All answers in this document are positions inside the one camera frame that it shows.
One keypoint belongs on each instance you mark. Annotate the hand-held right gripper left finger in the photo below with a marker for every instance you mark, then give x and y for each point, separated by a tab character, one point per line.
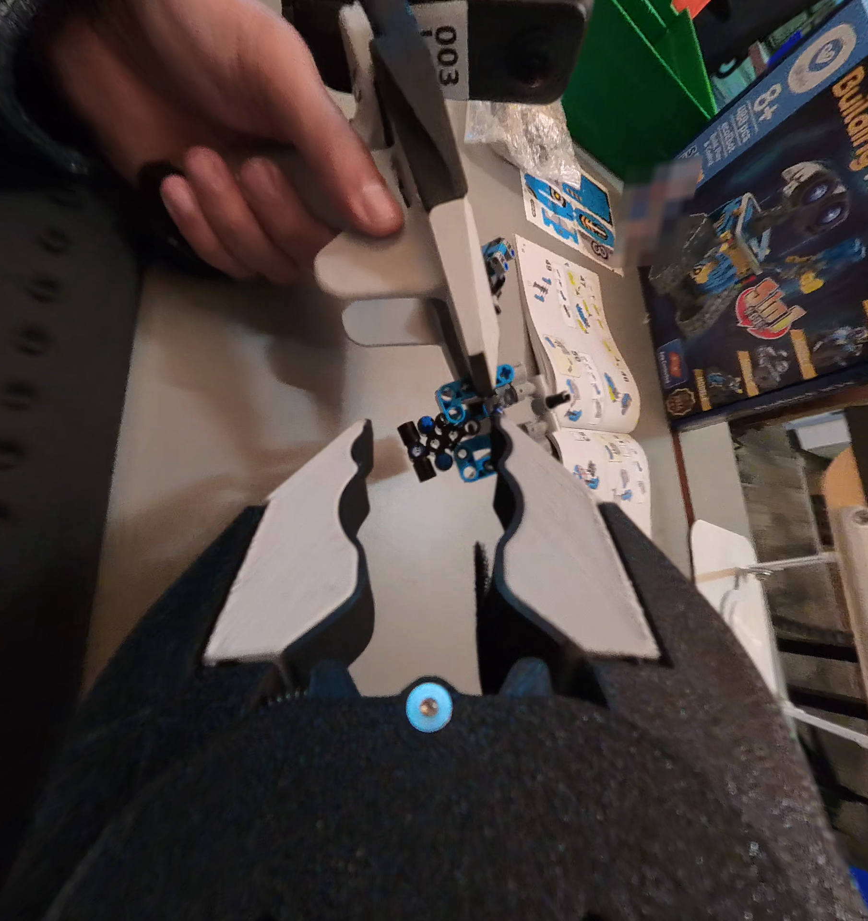
297	561

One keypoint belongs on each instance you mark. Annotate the blue sticker sheet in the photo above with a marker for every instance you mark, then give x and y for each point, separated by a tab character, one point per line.
570	208

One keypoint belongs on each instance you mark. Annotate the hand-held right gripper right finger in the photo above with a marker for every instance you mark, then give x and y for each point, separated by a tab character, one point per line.
570	568

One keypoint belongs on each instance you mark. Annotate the blue yellow brick assembly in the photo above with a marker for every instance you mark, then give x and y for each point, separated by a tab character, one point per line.
498	266

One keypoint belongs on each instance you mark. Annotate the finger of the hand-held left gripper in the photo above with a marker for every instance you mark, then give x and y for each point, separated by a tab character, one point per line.
470	288

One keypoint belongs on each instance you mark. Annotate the clear plastic bag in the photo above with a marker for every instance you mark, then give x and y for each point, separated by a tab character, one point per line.
527	137

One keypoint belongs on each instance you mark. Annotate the black studded mat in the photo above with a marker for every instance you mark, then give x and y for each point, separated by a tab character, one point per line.
31	360

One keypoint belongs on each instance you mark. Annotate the open instruction booklet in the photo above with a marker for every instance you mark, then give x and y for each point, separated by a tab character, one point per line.
585	345

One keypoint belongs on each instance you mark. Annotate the green file tray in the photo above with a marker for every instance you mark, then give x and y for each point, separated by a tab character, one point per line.
635	86

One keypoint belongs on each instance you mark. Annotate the grey desk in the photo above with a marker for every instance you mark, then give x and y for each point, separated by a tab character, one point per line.
225	374

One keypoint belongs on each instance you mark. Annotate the person's left hand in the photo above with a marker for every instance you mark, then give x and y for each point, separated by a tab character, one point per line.
210	93

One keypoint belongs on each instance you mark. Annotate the person's left forearm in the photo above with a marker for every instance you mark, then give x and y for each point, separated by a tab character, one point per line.
9	86

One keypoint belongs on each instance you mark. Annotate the pile of small brick parts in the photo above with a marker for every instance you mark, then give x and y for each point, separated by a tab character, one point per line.
441	446

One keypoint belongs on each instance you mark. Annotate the white desk lamp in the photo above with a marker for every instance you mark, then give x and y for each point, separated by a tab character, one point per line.
729	575

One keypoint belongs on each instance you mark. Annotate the toy robot box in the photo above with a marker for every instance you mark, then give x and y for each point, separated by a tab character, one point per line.
779	288

